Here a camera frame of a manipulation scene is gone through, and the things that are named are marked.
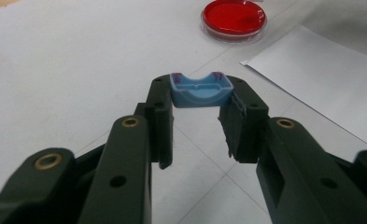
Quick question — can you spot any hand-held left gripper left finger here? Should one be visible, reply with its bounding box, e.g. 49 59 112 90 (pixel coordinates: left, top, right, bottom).
78 74 175 224

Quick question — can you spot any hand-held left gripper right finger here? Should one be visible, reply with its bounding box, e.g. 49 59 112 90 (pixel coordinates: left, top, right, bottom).
218 75 367 224

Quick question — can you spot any small blue plastic cap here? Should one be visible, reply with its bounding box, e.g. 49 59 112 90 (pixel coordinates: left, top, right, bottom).
169 71 235 109

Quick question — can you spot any white paper sheet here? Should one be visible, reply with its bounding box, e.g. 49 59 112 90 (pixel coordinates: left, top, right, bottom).
240 24 367 151

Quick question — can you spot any large white table cover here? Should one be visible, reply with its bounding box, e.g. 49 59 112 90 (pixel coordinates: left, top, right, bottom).
0 0 367 224

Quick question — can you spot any red petri dish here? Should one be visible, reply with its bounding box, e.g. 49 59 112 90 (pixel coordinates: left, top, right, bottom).
200 0 269 43

